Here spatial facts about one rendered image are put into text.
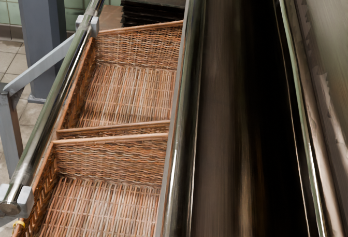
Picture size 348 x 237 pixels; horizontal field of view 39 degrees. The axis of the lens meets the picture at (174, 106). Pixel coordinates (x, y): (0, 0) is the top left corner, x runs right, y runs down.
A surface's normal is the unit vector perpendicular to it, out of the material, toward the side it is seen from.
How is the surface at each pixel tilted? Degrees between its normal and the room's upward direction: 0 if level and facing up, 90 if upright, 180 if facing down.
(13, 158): 90
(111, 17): 0
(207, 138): 10
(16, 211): 90
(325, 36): 70
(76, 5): 90
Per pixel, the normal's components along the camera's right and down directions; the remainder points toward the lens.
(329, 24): -0.91, -0.37
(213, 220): 0.25, -0.73
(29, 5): -0.07, 0.64
